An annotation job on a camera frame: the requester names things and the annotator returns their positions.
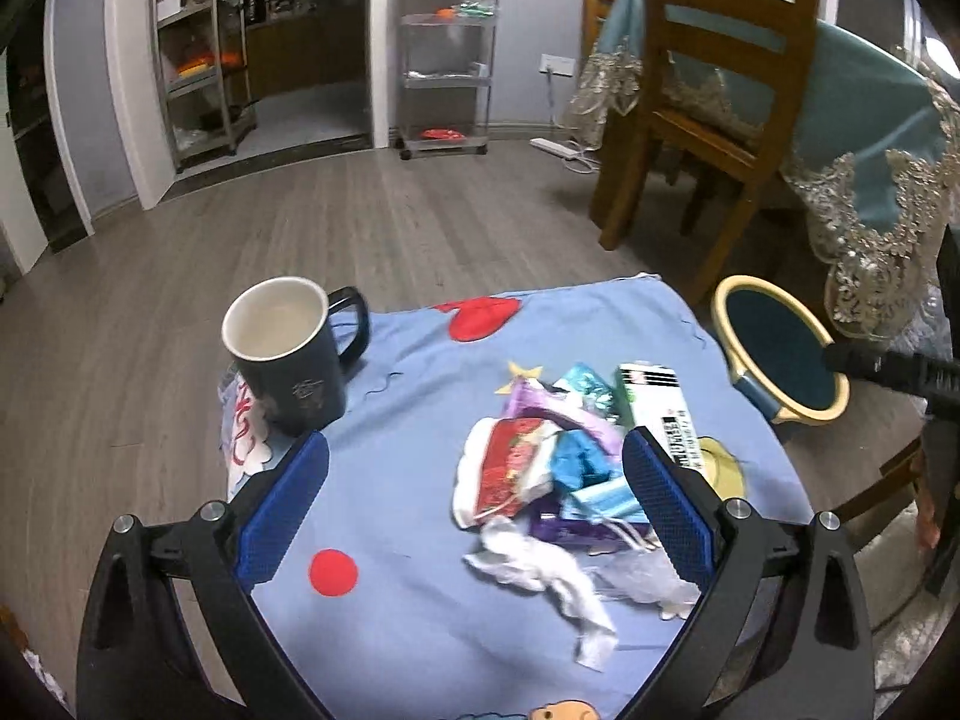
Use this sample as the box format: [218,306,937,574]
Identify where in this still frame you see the light blue face mask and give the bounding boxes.
[560,476,649,525]

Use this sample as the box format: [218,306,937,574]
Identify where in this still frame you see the white tissue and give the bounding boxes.
[464,515,619,671]

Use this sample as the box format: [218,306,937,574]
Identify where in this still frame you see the yellow-rimmed teal trash bin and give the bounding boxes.
[711,275,851,426]

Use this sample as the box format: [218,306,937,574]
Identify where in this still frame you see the clear plastic film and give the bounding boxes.
[594,539,701,621]

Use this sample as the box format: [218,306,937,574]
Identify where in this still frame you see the light blue cartoon cloth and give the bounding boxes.
[254,277,812,718]

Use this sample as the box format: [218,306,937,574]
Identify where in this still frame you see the teal lace-trimmed tablecloth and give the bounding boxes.
[563,0,958,340]

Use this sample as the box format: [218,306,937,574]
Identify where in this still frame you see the purple small packet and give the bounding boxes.
[529,509,626,551]

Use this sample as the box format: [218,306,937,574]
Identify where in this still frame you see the blue crumpled glove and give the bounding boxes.
[550,429,622,494]

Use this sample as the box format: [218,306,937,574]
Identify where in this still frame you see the white medicine box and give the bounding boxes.
[615,362,704,473]

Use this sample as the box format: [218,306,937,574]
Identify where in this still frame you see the teal foil packet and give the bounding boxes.
[553,362,619,422]

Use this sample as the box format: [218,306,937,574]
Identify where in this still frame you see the dark blue ceramic mug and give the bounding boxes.
[221,277,371,436]

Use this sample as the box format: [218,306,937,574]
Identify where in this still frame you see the red floral white wrapper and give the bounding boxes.
[451,418,562,530]

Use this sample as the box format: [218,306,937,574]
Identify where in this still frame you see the purple snack wrapper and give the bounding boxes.
[501,379,625,457]

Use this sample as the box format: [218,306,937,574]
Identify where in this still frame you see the wooden dining chair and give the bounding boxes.
[589,0,818,304]

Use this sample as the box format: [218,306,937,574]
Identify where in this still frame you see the white power strip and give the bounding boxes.
[529,137,581,161]

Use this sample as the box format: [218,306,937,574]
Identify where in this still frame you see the grey rolling shelf cart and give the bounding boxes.
[394,0,500,161]

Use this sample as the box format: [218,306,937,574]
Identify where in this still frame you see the metal kitchen storage rack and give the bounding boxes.
[151,0,257,171]

